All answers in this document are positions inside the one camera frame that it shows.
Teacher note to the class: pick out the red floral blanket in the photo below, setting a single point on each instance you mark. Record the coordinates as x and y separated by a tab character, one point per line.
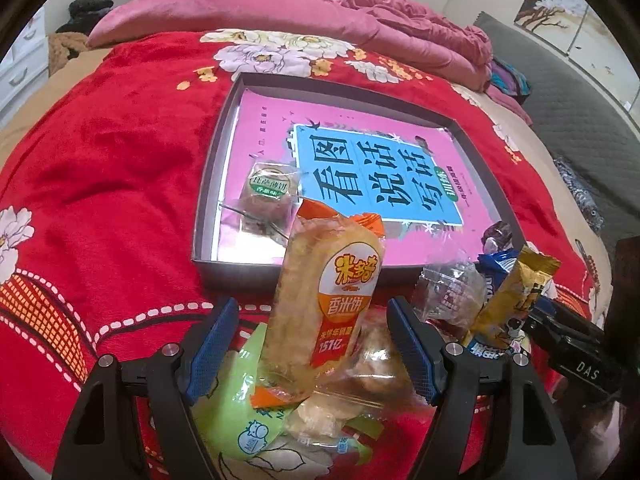
125	160

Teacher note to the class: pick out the floral wall painting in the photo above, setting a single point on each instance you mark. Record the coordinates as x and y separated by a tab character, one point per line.
550	0

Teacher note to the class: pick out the white drawer cabinet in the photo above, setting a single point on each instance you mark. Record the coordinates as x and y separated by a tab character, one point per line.
20	70

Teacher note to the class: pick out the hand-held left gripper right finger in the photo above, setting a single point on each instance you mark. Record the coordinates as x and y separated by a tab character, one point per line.
412	350

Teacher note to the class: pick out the grey quilted headboard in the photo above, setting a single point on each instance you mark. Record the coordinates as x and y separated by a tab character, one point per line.
575	110

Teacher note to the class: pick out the brown fuzzy cloth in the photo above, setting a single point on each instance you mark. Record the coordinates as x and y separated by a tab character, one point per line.
67	47

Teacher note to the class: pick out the pink picture book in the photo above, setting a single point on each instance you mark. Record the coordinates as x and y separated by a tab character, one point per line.
260	125

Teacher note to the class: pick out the pink folded quilt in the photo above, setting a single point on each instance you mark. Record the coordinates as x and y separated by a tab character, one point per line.
425	35

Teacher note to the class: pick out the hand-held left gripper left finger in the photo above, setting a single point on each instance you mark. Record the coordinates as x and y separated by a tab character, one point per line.
212	355

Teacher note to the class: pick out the shallow grey cardboard box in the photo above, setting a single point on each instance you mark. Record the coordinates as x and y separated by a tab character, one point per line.
220	170

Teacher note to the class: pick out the brown chocolate bar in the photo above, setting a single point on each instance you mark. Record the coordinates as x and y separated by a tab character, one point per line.
497	236

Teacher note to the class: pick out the dark wooden furniture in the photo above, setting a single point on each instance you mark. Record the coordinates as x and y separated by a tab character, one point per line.
627	280

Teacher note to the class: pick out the blue biscuit packet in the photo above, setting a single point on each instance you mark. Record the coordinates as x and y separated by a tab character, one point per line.
497	266

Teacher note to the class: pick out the green milk cake packet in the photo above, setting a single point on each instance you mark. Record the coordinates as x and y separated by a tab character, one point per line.
235	410

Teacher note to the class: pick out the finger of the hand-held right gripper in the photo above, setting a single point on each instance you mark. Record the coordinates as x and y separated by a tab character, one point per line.
547	335
575	317

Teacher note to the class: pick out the colourful striped cloth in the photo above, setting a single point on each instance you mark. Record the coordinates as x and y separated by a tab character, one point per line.
507	80

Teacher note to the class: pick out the clear meat floss cake packet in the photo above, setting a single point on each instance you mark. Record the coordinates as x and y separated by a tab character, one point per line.
380	360

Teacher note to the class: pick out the orange rice cracker packet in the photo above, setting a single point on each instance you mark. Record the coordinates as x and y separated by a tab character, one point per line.
330	300

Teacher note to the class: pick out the clear round cracker packet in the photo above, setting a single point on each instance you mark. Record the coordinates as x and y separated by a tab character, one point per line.
270	195

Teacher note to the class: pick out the gold snack packet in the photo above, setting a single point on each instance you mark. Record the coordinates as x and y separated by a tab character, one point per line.
520	290

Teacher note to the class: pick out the pink pillow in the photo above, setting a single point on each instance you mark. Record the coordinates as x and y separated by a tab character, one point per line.
200	15

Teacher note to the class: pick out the dark plush cloth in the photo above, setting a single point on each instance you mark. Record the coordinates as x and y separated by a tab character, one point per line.
87	10

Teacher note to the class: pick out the grey patterned cloth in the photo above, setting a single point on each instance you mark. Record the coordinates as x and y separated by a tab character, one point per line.
580	195

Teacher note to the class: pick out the clear crinkled snack packet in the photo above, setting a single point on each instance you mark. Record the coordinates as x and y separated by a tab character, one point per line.
450	290

